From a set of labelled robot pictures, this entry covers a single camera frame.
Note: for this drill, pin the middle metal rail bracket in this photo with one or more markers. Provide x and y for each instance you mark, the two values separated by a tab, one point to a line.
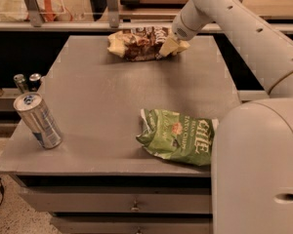
113	14

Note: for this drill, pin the brown chip bag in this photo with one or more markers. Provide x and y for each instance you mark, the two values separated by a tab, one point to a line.
140	43

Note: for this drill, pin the silver blue energy drink can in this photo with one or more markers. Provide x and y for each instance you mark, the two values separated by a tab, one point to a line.
34	111

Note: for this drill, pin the white orange plastic bag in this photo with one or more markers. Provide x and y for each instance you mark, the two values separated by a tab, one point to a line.
51	10

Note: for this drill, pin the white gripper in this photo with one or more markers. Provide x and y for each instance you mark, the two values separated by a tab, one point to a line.
179	29

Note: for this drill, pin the left metal rail bracket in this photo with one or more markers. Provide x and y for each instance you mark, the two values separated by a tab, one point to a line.
34	15

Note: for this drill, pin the upper grey drawer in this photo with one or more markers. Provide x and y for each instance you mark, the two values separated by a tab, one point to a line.
125	200

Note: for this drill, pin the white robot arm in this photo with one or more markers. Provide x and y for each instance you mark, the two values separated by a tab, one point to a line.
252	157

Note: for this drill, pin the grey drawer cabinet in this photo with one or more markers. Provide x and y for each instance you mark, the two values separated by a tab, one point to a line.
96	99

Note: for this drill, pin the metal rail bracket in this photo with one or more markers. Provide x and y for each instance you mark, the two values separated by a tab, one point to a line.
34	15
113	14

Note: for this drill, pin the dark can on shelf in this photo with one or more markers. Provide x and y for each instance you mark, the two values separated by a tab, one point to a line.
35	81

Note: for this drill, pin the grey drawer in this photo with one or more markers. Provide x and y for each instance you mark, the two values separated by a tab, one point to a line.
125	200
131	225

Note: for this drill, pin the green jalapeno chip bag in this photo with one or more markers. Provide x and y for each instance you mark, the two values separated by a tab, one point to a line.
176	137

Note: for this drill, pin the lower grey drawer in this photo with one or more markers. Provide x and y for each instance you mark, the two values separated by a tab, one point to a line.
131	225

